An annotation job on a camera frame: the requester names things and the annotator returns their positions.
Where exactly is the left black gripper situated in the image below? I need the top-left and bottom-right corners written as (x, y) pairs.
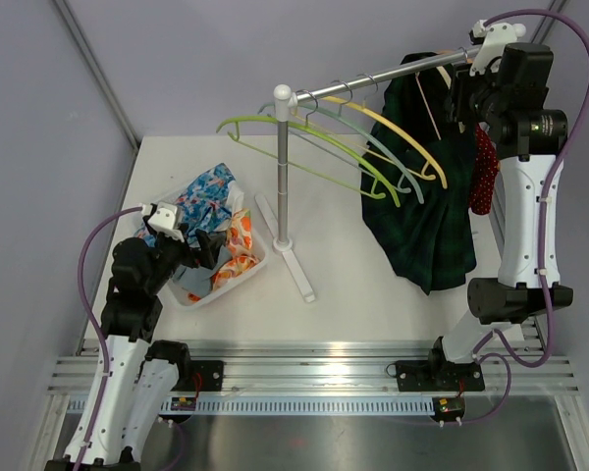
top-left (144, 223), bottom-right (224, 294)

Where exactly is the orange floral skirt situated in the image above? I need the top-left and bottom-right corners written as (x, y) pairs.
top-left (183, 208), bottom-right (259, 304)

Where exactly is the light blue denim garment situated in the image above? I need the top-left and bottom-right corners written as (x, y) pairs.
top-left (171, 232), bottom-right (233, 298)

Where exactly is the blue floral skirt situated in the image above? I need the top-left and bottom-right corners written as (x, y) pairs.
top-left (156, 163), bottom-right (244, 247)

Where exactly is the yellow hanger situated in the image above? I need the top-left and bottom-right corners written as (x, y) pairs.
top-left (302, 90), bottom-right (449, 189)

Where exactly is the pale mint hanger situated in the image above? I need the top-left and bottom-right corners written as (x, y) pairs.
top-left (257, 80), bottom-right (426, 203)

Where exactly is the lime green hanger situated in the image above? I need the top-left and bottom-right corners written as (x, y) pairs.
top-left (216, 92), bottom-right (402, 207)

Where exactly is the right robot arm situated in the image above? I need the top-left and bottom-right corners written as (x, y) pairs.
top-left (423, 43), bottom-right (573, 391)

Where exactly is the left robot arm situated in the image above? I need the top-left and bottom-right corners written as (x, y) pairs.
top-left (45, 232), bottom-right (225, 470)

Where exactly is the cream hanger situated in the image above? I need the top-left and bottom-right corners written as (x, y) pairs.
top-left (414, 66), bottom-right (466, 141)

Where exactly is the orange hanger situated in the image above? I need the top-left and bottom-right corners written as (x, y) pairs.
top-left (436, 47), bottom-right (472, 63)

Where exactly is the white plastic basket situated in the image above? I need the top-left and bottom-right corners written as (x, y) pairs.
top-left (126, 188), bottom-right (269, 311)

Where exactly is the red polka dot garment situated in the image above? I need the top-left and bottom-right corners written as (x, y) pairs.
top-left (468, 125), bottom-right (500, 216)

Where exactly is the dark green plaid garment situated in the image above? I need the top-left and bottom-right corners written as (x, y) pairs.
top-left (361, 75), bottom-right (477, 294)

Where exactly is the white clothes rack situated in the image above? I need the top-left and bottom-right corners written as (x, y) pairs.
top-left (254, 22), bottom-right (528, 303)

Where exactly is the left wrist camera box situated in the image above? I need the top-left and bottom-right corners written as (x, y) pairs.
top-left (141, 202), bottom-right (185, 241)

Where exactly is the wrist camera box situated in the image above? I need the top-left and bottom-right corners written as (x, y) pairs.
top-left (141, 202), bottom-right (185, 241)
top-left (469, 20), bottom-right (526, 77)

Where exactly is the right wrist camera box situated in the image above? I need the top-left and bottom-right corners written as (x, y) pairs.
top-left (469, 20), bottom-right (526, 77)

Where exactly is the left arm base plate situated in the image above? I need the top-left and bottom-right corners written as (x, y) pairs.
top-left (172, 360), bottom-right (225, 393)

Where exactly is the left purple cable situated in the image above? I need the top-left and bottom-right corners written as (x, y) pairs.
top-left (76, 206), bottom-right (186, 471)

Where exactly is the aluminium rail frame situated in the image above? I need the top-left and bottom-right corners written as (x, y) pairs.
top-left (17, 338), bottom-right (589, 471)

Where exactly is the white slotted cable duct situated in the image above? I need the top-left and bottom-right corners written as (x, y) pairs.
top-left (66, 396), bottom-right (436, 416)

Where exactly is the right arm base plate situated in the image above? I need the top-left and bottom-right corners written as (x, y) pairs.
top-left (394, 360), bottom-right (485, 393)

